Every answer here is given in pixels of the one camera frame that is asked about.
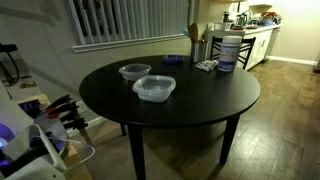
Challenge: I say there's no small clear plastic lunchbox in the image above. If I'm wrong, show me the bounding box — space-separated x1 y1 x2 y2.
117 63 153 82

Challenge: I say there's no large clear plastic lunchbox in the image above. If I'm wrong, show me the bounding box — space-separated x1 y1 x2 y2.
132 74 177 104

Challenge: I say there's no blue plastic lid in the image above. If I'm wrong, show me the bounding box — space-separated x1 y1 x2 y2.
162 54 185 66

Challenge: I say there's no round black wooden table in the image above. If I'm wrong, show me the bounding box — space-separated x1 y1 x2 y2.
78 54 261 180

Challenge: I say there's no metal utensil holder cup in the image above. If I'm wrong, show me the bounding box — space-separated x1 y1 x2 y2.
190 39 210 64

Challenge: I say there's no white window sill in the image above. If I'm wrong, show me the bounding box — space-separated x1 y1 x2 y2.
72 33 188 54

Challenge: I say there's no wooden spatula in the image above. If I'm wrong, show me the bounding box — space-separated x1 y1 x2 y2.
186 22 200 43

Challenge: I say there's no white wipes canister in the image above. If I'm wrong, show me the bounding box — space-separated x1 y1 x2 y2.
217 35 243 73

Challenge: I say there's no black dining chair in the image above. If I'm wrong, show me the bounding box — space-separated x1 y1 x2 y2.
209 35 257 71

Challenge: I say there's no dark bottle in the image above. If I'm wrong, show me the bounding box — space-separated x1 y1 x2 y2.
222 10 231 24

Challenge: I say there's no glass kettle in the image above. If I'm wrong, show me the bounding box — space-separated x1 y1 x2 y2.
235 11 249 28

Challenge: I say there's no white kitchen counter cabinet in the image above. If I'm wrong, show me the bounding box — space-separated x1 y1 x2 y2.
203 23 282 71

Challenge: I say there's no wooden robot mounting board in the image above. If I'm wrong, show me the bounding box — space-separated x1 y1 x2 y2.
16 93 94 180

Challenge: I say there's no blue bowl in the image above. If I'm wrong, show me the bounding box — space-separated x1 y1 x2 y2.
259 18 274 27

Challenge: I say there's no black office chair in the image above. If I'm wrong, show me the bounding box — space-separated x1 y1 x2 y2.
0 42 20 87

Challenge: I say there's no thin white cable loop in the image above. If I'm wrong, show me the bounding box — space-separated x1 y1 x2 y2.
49 136 96 168

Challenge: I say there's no black clamp red handle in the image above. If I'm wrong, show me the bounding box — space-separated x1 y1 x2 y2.
44 101 78 120

